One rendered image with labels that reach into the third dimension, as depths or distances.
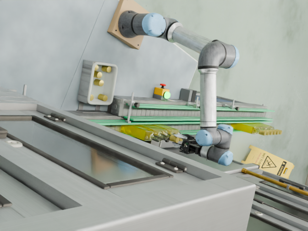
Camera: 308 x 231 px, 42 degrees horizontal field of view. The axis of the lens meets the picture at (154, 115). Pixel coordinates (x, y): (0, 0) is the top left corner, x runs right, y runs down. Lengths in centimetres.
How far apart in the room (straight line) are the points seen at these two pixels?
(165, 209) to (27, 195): 19
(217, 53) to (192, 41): 25
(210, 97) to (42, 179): 132
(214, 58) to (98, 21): 69
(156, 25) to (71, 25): 43
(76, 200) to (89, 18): 169
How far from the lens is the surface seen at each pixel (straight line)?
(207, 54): 185
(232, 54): 195
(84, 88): 214
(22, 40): 195
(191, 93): 275
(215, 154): 197
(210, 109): 183
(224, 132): 193
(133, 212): 53
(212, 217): 68
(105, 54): 225
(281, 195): 218
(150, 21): 209
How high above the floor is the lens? 244
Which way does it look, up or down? 40 degrees down
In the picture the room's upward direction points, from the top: 108 degrees clockwise
